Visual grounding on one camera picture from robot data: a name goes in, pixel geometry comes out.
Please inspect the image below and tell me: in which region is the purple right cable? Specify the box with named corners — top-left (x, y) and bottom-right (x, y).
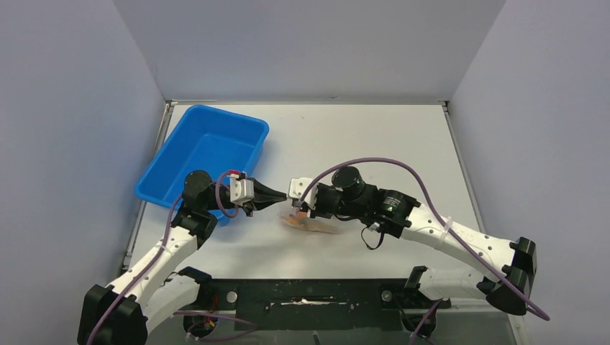
top-left (297, 157), bottom-right (551, 345)

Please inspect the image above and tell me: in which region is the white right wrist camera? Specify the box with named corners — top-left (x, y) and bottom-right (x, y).
top-left (288, 178), bottom-right (318, 210)

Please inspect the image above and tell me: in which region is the blue plastic bin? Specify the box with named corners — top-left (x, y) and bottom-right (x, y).
top-left (135, 105), bottom-right (270, 221)

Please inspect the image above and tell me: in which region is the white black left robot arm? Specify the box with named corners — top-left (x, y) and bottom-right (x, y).
top-left (77, 170), bottom-right (288, 344)

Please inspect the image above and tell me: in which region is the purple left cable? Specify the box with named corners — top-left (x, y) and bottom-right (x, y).
top-left (86, 170), bottom-right (258, 345)

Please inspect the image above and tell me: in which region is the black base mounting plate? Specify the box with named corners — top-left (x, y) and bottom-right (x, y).
top-left (190, 278), bottom-right (434, 331)

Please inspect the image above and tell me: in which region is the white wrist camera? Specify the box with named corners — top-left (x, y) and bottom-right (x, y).
top-left (229, 170), bottom-right (255, 206)
top-left (288, 178), bottom-right (318, 210)

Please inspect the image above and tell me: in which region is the purple cable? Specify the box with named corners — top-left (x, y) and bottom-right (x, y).
top-left (297, 157), bottom-right (551, 345)
top-left (86, 170), bottom-right (258, 345)

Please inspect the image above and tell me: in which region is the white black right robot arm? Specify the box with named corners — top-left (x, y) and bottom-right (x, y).
top-left (299, 162), bottom-right (545, 317)

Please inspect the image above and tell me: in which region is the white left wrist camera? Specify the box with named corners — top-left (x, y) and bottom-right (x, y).
top-left (229, 170), bottom-right (255, 206)

